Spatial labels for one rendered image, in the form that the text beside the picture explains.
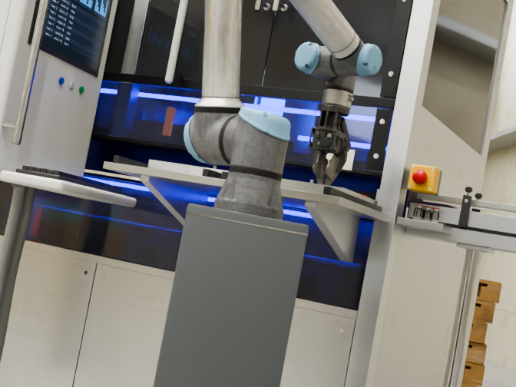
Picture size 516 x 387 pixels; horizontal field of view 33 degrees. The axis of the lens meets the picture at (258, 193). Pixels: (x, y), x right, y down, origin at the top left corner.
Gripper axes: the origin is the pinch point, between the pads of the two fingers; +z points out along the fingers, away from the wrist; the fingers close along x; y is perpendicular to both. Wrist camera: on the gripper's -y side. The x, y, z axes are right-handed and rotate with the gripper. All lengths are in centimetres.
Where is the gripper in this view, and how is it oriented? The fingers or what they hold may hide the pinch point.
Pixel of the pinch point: (325, 185)
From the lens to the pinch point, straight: 227.0
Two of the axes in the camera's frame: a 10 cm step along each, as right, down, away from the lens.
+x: 8.8, 1.4, -4.5
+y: -4.3, -1.3, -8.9
